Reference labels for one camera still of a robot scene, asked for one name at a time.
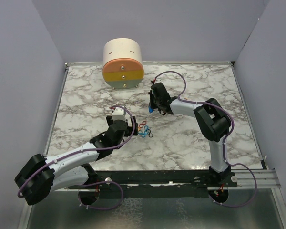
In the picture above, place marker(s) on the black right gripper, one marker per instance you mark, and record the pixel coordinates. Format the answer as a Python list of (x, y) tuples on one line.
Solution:
[(150, 96)]

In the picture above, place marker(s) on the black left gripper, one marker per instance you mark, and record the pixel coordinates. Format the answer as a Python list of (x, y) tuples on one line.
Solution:
[(129, 130)]

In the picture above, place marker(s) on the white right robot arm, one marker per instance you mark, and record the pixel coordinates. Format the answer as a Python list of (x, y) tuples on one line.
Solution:
[(213, 122)]

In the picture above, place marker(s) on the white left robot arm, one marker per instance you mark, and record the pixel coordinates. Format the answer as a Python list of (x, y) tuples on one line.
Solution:
[(42, 175)]

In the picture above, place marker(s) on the light blue S carabiner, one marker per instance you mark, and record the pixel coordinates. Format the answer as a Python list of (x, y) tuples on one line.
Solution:
[(146, 129)]

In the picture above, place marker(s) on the round three-drawer mini cabinet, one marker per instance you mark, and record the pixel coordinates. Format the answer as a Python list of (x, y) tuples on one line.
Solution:
[(122, 63)]

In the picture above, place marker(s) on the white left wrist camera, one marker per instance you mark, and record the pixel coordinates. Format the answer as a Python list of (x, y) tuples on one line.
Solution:
[(119, 114)]

